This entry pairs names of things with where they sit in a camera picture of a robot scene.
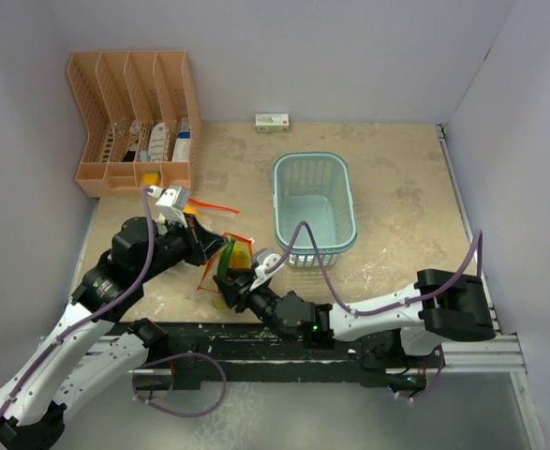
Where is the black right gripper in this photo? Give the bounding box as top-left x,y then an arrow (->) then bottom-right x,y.
214,266 -> 291,342

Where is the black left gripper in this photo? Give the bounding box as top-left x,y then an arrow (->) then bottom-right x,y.
136,211 -> 228,283

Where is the green cucumber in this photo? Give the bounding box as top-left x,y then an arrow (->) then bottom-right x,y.
216,237 -> 236,278

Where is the yellow banana bunch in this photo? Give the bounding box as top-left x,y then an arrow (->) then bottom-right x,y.
211,247 -> 252,310

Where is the clear zip bag orange zipper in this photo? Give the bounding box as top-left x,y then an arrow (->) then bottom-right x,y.
184,198 -> 240,221

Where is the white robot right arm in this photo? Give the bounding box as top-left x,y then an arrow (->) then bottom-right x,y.
214,269 -> 496,367

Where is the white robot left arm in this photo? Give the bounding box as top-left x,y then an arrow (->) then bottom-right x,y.
0,215 -> 228,449

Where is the yellow block in organizer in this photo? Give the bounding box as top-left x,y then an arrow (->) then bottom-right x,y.
141,172 -> 160,187

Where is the white blue box in organizer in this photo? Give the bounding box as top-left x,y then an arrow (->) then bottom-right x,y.
171,117 -> 191,162

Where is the white bottle in organizer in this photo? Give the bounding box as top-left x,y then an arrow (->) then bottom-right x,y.
147,122 -> 167,162

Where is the light blue plastic basket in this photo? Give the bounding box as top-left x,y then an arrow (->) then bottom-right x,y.
273,152 -> 358,268

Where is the small green white box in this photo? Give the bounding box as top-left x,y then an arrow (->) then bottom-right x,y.
254,112 -> 290,133

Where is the pink plastic file organizer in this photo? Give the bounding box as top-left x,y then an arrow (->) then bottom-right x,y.
67,51 -> 202,198

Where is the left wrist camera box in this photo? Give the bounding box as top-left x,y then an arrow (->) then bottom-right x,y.
148,185 -> 190,228

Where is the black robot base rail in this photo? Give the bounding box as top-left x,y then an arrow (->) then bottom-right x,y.
142,322 -> 444,391

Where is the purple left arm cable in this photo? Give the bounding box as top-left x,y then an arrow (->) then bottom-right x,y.
0,186 -> 156,450

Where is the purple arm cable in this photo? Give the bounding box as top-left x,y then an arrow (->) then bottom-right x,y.
264,219 -> 484,319
0,186 -> 156,450

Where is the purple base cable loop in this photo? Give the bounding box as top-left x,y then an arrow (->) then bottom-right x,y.
131,351 -> 230,418

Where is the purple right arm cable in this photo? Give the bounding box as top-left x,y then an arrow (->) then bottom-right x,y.
264,219 -> 484,319

